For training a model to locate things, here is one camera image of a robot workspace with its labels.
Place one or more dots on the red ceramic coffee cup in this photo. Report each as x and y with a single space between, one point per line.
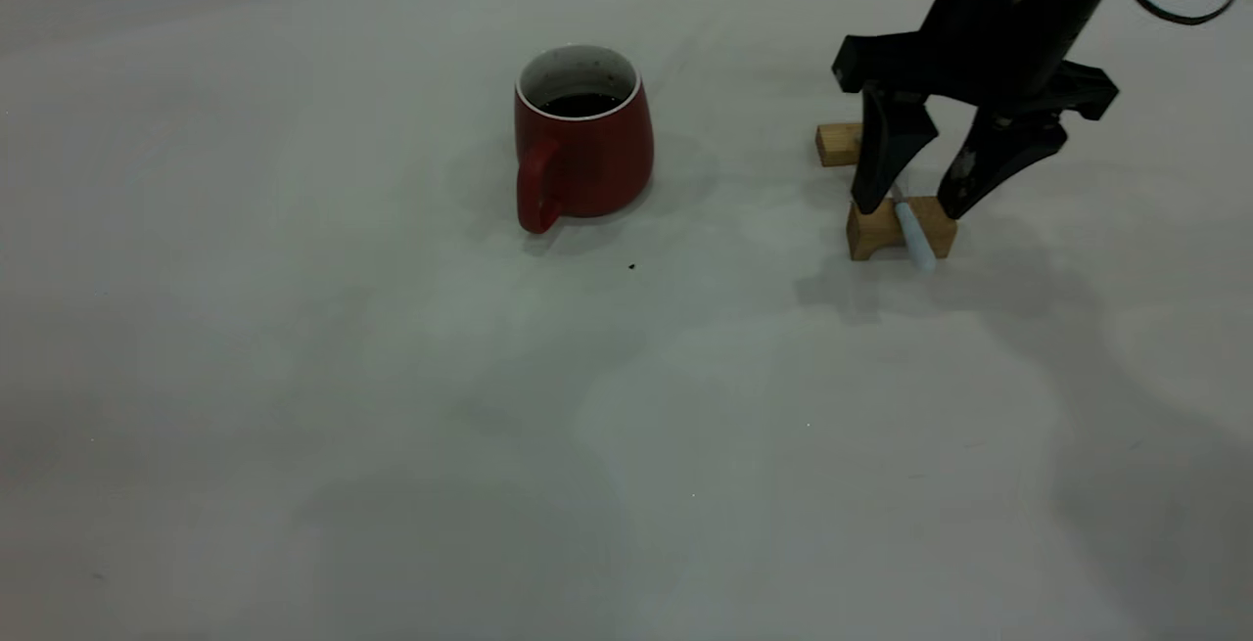
597 161

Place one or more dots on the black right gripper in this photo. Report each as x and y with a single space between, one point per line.
1008 24

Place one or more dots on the arched wooden block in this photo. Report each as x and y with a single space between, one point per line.
861 228

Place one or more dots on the flat rectangular wooden block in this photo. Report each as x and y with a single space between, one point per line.
837 145

